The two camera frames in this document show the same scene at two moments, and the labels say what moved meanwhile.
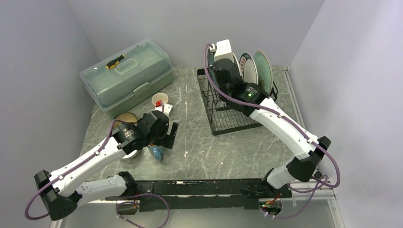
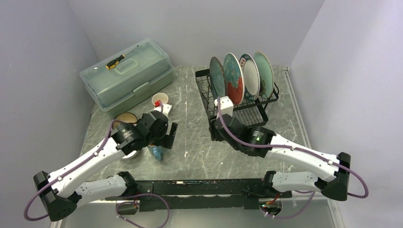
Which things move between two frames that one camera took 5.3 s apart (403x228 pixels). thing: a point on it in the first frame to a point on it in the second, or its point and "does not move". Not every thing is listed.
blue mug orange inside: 157,151 does not move
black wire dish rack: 229,119 does not move
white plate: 248,68 does not move
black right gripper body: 223,90 to 216,136
